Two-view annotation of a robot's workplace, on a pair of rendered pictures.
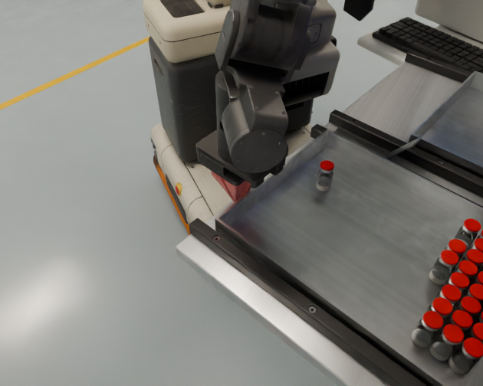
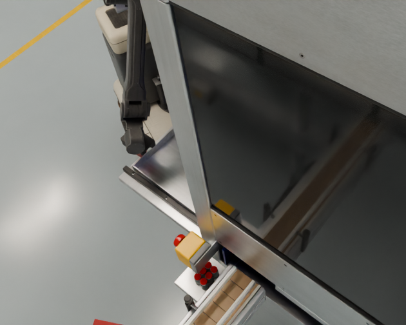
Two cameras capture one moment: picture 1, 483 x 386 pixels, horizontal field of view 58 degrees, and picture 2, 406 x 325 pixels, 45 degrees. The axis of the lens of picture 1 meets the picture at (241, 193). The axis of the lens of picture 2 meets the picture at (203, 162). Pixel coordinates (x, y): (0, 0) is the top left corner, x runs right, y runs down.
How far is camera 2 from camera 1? 1.07 m
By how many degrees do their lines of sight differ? 10
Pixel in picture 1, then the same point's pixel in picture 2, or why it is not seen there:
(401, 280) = not seen: hidden behind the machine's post
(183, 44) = (123, 44)
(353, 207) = not seen: hidden behind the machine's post
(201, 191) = (148, 128)
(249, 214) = (148, 160)
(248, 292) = (145, 193)
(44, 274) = (55, 189)
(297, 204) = (169, 155)
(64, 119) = (49, 71)
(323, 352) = (170, 212)
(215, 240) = (133, 174)
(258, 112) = (132, 138)
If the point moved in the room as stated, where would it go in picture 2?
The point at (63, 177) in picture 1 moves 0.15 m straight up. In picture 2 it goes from (56, 120) to (47, 104)
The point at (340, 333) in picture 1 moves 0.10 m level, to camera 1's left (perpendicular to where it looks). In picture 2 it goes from (174, 205) to (144, 207)
